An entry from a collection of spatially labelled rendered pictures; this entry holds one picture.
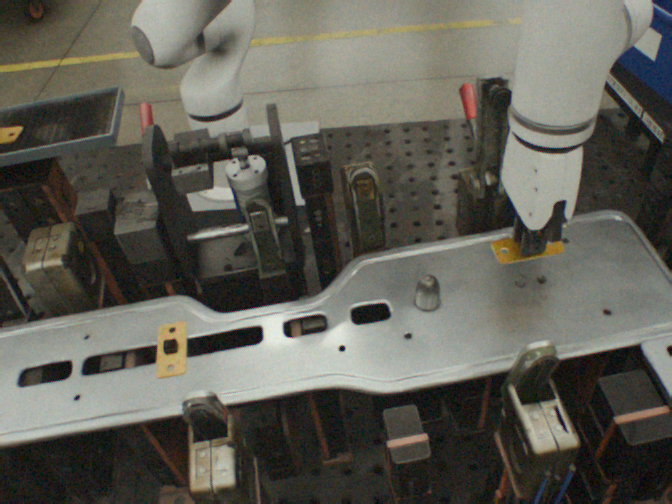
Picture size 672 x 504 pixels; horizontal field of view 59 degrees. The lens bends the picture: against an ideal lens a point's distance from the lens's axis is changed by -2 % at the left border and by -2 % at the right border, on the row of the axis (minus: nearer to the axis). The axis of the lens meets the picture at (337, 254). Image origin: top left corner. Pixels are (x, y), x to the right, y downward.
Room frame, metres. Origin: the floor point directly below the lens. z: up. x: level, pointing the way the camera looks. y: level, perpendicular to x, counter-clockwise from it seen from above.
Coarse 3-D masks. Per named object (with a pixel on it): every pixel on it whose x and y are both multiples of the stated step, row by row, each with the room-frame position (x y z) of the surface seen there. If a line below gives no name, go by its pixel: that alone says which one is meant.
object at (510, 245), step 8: (496, 240) 0.51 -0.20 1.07; (504, 240) 0.51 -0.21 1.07; (512, 240) 0.50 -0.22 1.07; (520, 240) 0.49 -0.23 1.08; (496, 248) 0.49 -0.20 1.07; (504, 248) 0.49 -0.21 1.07; (512, 248) 0.49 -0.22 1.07; (552, 248) 0.48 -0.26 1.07; (560, 248) 0.48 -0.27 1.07; (496, 256) 0.48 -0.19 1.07; (504, 256) 0.48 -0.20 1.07; (512, 256) 0.48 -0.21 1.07; (520, 256) 0.47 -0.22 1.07; (528, 256) 0.47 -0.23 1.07; (536, 256) 0.47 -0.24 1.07; (544, 256) 0.47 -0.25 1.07
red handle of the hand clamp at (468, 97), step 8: (464, 88) 0.74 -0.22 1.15; (472, 88) 0.74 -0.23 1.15; (464, 96) 0.73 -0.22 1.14; (472, 96) 0.73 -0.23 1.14; (464, 104) 0.73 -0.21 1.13; (472, 104) 0.72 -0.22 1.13; (464, 112) 0.72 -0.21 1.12; (472, 112) 0.71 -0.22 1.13; (472, 120) 0.70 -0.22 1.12; (472, 128) 0.69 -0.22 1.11; (472, 136) 0.69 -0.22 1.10; (488, 168) 0.64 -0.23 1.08; (488, 176) 0.63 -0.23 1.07; (488, 184) 0.62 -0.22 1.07
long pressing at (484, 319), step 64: (384, 256) 0.57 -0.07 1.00; (448, 256) 0.56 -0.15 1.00; (576, 256) 0.52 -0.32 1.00; (640, 256) 0.51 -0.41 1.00; (64, 320) 0.54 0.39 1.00; (128, 320) 0.53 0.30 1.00; (192, 320) 0.51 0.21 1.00; (256, 320) 0.50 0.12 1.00; (384, 320) 0.47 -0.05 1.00; (448, 320) 0.45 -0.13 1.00; (512, 320) 0.43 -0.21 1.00; (576, 320) 0.42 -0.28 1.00; (640, 320) 0.40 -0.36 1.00; (0, 384) 0.45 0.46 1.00; (64, 384) 0.44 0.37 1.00; (128, 384) 0.42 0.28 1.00; (192, 384) 0.41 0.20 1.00; (256, 384) 0.40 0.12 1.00; (320, 384) 0.39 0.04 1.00; (384, 384) 0.37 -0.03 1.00; (448, 384) 0.36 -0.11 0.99; (0, 448) 0.36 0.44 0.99
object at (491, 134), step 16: (480, 80) 0.65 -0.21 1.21; (496, 80) 0.65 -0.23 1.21; (480, 96) 0.64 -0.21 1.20; (496, 96) 0.61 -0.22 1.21; (480, 112) 0.64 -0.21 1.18; (496, 112) 0.65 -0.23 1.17; (480, 128) 0.63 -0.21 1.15; (496, 128) 0.64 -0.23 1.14; (480, 144) 0.63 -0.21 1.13; (496, 144) 0.64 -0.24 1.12; (480, 160) 0.63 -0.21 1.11; (496, 160) 0.63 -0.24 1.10; (480, 176) 0.62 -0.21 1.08; (496, 176) 0.63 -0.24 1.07; (480, 192) 0.62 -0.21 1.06
